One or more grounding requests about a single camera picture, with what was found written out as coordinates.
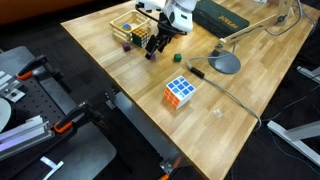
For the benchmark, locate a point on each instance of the green wooden block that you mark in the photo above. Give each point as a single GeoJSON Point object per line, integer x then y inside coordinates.
{"type": "Point", "coordinates": [177, 57]}

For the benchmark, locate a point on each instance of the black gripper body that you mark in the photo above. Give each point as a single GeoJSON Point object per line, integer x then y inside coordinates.
{"type": "Point", "coordinates": [165, 33]}

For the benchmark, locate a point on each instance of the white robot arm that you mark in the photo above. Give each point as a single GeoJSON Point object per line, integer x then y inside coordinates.
{"type": "Point", "coordinates": [173, 17]}

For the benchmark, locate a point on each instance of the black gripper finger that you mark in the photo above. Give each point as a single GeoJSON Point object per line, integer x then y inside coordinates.
{"type": "Point", "coordinates": [164, 44]}
{"type": "Point", "coordinates": [150, 47]}

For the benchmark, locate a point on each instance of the wooden desk lamp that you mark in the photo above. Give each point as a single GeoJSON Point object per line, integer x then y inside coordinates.
{"type": "Point", "coordinates": [227, 62]}

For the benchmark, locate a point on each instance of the orange-handled clamp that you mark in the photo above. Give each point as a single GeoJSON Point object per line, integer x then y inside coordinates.
{"type": "Point", "coordinates": [77, 117]}
{"type": "Point", "coordinates": [28, 69]}

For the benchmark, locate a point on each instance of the black-edged Rubik's cube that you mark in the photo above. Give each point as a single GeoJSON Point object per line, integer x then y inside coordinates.
{"type": "Point", "coordinates": [140, 37]}

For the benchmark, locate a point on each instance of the small Rubik's cube in crate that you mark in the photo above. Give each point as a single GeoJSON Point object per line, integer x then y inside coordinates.
{"type": "Point", "coordinates": [126, 27]}

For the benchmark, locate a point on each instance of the dark purple wooden block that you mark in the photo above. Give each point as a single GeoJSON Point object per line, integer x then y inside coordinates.
{"type": "Point", "coordinates": [126, 47]}

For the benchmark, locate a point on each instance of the aluminium rail robot base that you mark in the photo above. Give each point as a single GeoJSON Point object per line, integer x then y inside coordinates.
{"type": "Point", "coordinates": [34, 131]}

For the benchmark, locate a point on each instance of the large white-edged Rubik's cube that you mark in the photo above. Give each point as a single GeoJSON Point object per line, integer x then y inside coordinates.
{"type": "Point", "coordinates": [178, 92]}

